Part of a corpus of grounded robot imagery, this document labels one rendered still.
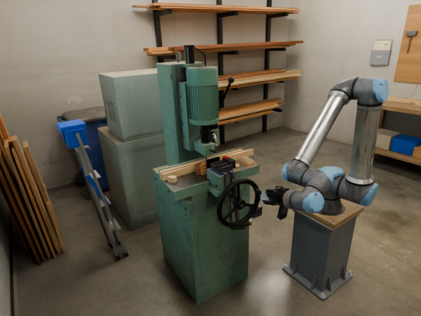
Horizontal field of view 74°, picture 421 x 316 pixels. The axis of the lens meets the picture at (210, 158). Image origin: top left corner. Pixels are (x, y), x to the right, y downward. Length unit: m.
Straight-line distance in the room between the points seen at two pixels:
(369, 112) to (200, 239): 1.17
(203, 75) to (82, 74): 2.44
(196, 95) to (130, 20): 2.52
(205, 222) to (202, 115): 0.64
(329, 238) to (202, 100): 1.16
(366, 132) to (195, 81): 0.94
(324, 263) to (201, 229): 0.86
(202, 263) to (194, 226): 0.30
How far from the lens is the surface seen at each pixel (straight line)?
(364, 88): 1.63
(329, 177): 1.37
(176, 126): 1.79
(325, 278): 2.19
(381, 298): 2.39
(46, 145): 3.86
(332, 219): 1.93
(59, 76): 3.74
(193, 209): 1.63
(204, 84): 1.53
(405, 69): 4.55
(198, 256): 1.85
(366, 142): 1.71
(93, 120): 3.21
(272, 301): 2.16
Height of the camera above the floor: 1.63
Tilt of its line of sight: 23 degrees down
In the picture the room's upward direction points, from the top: 2 degrees counter-clockwise
